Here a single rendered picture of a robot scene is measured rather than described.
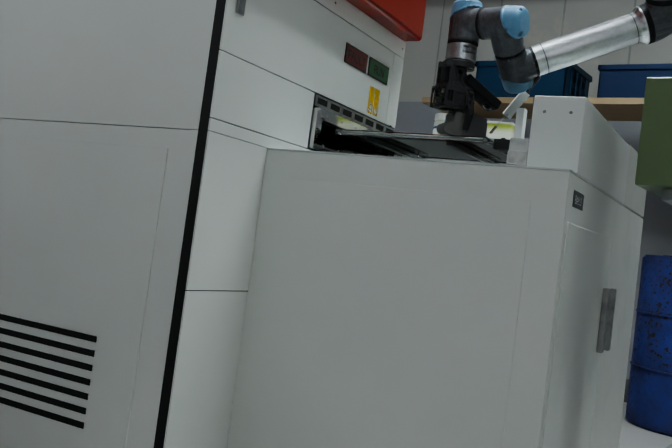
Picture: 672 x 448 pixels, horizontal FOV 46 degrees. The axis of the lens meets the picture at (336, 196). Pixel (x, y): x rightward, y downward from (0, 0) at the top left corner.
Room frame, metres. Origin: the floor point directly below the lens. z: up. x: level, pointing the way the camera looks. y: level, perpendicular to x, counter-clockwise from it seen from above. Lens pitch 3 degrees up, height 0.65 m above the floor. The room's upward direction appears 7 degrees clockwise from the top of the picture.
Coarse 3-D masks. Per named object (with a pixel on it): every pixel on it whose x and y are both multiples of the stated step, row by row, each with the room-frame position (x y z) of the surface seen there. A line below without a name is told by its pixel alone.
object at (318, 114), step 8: (312, 112) 1.81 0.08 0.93; (320, 112) 1.81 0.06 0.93; (328, 112) 1.84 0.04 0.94; (312, 120) 1.80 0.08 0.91; (320, 120) 1.82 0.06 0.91; (328, 120) 1.85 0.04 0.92; (336, 120) 1.88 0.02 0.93; (344, 120) 1.91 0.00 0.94; (312, 128) 1.80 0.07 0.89; (320, 128) 1.82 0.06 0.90; (344, 128) 1.92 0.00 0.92; (352, 128) 1.96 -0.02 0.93; (360, 128) 1.99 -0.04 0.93; (368, 128) 2.03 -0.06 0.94; (312, 136) 1.80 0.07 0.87; (312, 144) 1.80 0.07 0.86; (320, 144) 1.83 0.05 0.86; (328, 144) 1.86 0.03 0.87; (336, 152) 1.90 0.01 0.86; (344, 152) 1.93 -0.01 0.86; (352, 152) 1.97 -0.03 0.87
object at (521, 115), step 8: (520, 96) 2.05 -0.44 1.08; (528, 96) 2.06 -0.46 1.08; (512, 104) 2.06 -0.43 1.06; (520, 104) 2.06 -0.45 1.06; (504, 112) 2.07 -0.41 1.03; (512, 112) 2.07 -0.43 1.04; (520, 112) 2.05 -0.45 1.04; (520, 120) 2.05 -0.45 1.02; (520, 128) 2.05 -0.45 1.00; (520, 136) 2.05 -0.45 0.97
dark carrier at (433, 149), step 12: (372, 144) 1.97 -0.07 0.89; (396, 144) 1.91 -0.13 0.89; (408, 144) 1.88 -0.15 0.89; (420, 144) 1.85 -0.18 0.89; (432, 144) 1.82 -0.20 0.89; (444, 144) 1.80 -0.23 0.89; (468, 144) 1.75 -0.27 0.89; (480, 144) 1.72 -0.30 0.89; (432, 156) 2.05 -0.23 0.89; (444, 156) 2.02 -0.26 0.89; (456, 156) 1.99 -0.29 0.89; (468, 156) 1.96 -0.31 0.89; (492, 156) 1.90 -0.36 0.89; (504, 156) 1.87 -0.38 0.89
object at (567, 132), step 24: (552, 96) 1.44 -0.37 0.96; (552, 120) 1.44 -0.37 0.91; (576, 120) 1.42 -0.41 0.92; (600, 120) 1.55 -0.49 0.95; (552, 144) 1.44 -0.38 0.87; (576, 144) 1.42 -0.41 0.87; (600, 144) 1.57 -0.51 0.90; (624, 144) 1.81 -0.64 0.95; (576, 168) 1.41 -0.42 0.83; (600, 168) 1.59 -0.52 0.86; (624, 168) 1.85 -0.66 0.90; (624, 192) 1.88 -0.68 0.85
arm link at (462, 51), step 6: (456, 42) 1.89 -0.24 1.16; (462, 42) 1.89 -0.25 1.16; (450, 48) 1.90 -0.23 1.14; (456, 48) 1.89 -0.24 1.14; (462, 48) 1.89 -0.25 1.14; (468, 48) 1.89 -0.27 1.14; (474, 48) 1.90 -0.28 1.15; (450, 54) 1.90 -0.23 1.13; (456, 54) 1.89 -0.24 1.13; (462, 54) 1.89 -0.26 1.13; (468, 54) 1.89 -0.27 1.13; (474, 54) 1.90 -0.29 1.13; (468, 60) 1.90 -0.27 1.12; (474, 60) 1.90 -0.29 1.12
